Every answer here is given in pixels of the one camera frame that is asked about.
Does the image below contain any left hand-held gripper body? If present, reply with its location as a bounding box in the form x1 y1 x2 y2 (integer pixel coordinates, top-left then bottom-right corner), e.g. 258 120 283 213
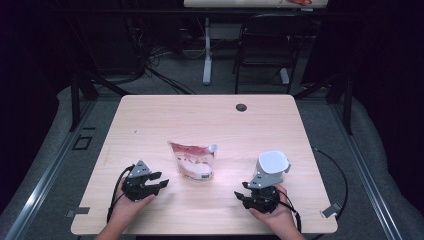
121 160 160 203

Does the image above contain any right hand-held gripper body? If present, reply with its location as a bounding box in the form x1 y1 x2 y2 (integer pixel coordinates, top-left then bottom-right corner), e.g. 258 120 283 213
244 171 285 214

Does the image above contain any translucent plastic container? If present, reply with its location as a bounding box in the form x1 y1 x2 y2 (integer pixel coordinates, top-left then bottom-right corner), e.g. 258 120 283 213
254 150 292 183

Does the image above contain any red and white refill pouch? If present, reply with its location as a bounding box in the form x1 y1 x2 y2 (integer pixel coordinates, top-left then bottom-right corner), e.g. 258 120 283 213
167 140 219 182

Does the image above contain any person's right hand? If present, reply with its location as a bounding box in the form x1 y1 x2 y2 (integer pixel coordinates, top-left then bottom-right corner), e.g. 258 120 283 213
248 184 300 234

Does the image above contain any person's left hand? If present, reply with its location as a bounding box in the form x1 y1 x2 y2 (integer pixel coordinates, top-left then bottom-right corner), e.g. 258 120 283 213
108 178 156 231

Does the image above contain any grey tape piece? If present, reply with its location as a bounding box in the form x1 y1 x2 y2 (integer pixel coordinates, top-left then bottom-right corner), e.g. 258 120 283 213
320 201 344 220
65 206 91 219

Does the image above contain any black metal stand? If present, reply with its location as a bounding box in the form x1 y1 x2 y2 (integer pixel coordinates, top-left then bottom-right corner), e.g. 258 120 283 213
68 70 132 133
293 70 355 136

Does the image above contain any white desk foot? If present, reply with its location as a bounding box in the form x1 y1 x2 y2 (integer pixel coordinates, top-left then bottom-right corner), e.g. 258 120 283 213
279 67 291 85

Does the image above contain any white desk leg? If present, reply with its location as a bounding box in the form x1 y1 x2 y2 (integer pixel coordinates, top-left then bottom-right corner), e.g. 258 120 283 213
202 17 214 86

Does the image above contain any black folding chair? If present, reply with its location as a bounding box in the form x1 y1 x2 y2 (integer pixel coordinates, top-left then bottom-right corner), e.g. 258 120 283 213
233 13 313 95

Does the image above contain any grey box under desk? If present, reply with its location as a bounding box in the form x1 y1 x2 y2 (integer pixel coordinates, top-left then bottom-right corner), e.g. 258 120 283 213
209 23 245 41

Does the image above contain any pale wooden desk top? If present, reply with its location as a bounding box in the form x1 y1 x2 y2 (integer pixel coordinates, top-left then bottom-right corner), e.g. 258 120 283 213
183 0 330 9

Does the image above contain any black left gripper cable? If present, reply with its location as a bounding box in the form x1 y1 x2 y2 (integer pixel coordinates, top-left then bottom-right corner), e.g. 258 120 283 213
106 164 136 224

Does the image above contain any aluminium floor rail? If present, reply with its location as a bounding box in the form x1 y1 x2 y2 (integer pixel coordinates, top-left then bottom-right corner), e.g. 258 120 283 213
329 102 405 240
3 99 98 240

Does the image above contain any bundle of floor cables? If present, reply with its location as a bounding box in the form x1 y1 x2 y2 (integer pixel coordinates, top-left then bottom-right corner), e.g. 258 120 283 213
125 18 198 96

